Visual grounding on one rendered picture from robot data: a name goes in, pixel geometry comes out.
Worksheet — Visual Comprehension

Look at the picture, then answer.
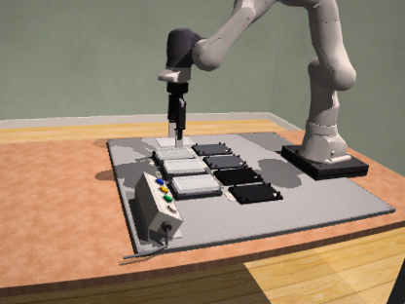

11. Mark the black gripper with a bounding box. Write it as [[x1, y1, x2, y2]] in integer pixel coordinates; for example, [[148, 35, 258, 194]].
[[166, 82, 189, 148]]

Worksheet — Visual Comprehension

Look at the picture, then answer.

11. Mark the white button panel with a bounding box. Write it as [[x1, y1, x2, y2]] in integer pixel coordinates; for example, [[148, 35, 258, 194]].
[[123, 172, 184, 259]]

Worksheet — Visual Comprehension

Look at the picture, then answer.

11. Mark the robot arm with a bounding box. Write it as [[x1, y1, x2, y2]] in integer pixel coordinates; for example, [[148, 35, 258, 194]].
[[158, 0, 356, 165]]

